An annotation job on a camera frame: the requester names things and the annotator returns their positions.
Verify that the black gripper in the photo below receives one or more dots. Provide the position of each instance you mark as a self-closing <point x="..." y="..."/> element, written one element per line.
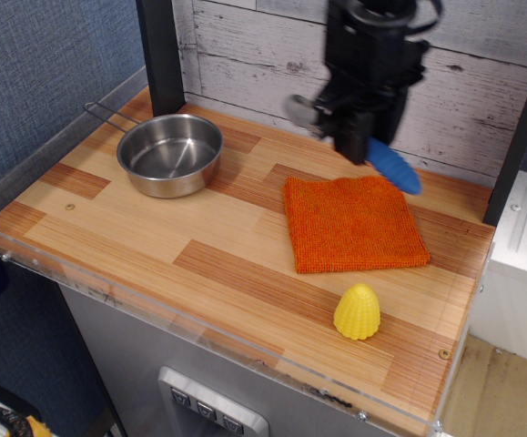
<point x="372" y="64"/>

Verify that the blue handled metal spoon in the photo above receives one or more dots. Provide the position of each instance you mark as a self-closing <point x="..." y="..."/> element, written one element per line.
<point x="395" y="166"/>

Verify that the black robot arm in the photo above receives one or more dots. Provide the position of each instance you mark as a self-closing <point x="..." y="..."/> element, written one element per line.
<point x="372" y="62"/>

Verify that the orange knitted cloth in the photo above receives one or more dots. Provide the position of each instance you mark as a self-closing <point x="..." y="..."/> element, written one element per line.
<point x="351" y="224"/>

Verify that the yellow toy corn piece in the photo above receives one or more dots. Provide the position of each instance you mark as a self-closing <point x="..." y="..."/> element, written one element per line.
<point x="357" y="316"/>

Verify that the small steel pot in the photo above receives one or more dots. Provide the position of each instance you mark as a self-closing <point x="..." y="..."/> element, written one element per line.
<point x="170" y="156"/>

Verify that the clear acrylic table guard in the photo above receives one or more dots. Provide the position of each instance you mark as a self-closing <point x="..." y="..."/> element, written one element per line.
<point x="243" y="300"/>

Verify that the silver button control panel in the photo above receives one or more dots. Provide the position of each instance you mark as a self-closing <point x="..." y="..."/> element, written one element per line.
<point x="180" y="390"/>

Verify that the yellow object bottom left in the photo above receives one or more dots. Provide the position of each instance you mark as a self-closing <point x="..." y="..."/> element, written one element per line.
<point x="35" y="428"/>

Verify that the dark vertical post right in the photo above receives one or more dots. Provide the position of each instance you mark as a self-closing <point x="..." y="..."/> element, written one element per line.
<point x="508" y="173"/>

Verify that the dark vertical post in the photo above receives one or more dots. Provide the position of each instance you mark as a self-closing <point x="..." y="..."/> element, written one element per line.
<point x="508" y="173"/>
<point x="159" y="40"/>

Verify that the dark vertical post left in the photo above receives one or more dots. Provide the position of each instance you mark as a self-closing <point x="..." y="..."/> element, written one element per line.
<point x="159" y="40"/>

